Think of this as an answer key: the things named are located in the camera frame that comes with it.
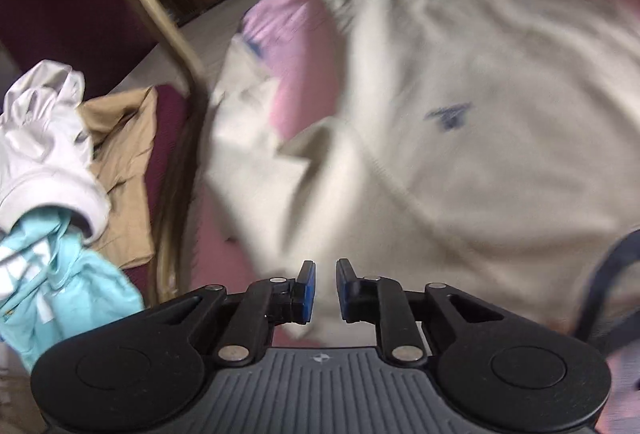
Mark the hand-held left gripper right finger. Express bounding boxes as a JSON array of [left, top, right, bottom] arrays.
[[335, 258, 506, 368]]

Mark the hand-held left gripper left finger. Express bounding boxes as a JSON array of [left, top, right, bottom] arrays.
[[146, 260, 317, 367]]

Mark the cream sweater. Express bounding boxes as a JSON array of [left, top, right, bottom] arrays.
[[202, 0, 640, 342]]

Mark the tan garment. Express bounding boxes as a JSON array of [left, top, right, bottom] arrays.
[[77, 86, 161, 270]]

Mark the light blue garment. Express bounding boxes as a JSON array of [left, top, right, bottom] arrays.
[[0, 206, 146, 372]]

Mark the pink blanket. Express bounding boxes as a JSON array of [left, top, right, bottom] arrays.
[[192, 0, 640, 434]]

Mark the white garment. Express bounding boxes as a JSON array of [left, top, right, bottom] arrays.
[[0, 60, 111, 245]]

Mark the dark strap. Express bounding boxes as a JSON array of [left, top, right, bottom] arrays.
[[574, 229, 640, 357]]

